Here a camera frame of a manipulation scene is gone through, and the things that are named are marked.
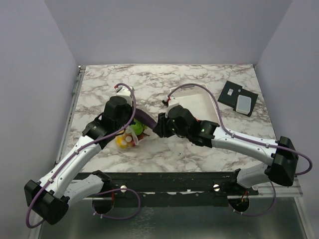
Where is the purple eggplant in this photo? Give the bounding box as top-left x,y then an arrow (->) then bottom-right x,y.
134,108 -> 157,129

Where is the green round guava fruit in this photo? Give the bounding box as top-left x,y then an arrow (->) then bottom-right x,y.
131,119 -> 148,136

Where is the yellow bell pepper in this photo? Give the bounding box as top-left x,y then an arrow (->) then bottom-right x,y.
115,136 -> 128,148

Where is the clear dotted zip bag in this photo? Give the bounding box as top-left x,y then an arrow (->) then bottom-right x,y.
115,107 -> 159,150

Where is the white perforated plastic basket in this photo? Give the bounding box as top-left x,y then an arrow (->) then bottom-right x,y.
170,85 -> 219,124

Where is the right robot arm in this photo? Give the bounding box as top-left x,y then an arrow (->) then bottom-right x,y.
153,105 -> 298,195

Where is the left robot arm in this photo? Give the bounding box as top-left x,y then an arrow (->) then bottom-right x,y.
24,93 -> 136,229

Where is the black square mat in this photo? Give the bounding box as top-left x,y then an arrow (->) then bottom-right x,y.
218,81 -> 258,117

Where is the grey rectangular pad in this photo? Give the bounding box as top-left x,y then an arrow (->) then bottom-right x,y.
236,95 -> 252,115

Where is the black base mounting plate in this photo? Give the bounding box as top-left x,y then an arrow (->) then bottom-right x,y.
72,170 -> 265,207

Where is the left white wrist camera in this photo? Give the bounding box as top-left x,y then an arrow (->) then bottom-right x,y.
115,86 -> 135,103

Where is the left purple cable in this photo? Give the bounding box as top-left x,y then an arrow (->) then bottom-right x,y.
26,83 -> 137,229

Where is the purple cable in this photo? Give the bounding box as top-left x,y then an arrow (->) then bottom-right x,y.
26,83 -> 137,229
167,83 -> 313,176

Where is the aluminium side rail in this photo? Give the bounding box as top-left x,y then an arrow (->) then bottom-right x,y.
54,65 -> 86,165

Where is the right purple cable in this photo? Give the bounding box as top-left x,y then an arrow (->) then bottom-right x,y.
167,83 -> 313,176

